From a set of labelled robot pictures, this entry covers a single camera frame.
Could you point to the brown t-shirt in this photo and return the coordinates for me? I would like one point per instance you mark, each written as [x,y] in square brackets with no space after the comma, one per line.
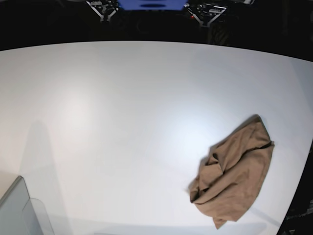
[230,178]

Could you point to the grey plastic bin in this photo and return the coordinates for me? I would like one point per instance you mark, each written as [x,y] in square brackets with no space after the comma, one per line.
[22,215]

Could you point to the blue panel with oval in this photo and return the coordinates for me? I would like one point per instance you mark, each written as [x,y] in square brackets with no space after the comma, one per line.
[152,4]

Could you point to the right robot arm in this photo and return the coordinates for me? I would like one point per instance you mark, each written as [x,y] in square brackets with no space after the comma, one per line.
[105,9]

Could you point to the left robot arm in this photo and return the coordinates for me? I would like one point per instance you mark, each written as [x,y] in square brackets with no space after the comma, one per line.
[204,13]

